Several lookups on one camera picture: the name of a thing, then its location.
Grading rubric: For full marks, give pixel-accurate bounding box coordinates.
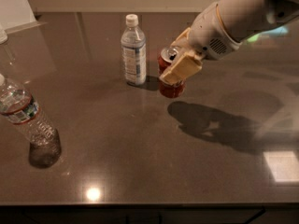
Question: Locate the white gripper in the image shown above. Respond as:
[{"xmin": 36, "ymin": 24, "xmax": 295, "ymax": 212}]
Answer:
[{"xmin": 169, "ymin": 3, "xmax": 241, "ymax": 80}]

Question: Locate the red coke can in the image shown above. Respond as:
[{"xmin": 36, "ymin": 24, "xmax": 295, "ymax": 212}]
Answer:
[{"xmin": 158, "ymin": 47, "xmax": 185, "ymax": 98}]

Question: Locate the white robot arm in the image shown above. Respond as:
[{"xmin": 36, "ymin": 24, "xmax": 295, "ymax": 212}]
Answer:
[{"xmin": 160, "ymin": 0, "xmax": 299, "ymax": 85}]

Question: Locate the blue plastic water bottle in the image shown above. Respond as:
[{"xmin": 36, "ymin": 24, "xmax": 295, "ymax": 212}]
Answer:
[{"xmin": 121, "ymin": 14, "xmax": 147, "ymax": 86}]

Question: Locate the clear bottle with red label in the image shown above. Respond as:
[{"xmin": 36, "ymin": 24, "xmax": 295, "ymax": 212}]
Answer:
[{"xmin": 0, "ymin": 75, "xmax": 62, "ymax": 168}]

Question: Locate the green chip bag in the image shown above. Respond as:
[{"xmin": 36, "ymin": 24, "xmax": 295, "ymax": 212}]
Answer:
[{"xmin": 247, "ymin": 26, "xmax": 289, "ymax": 43}]

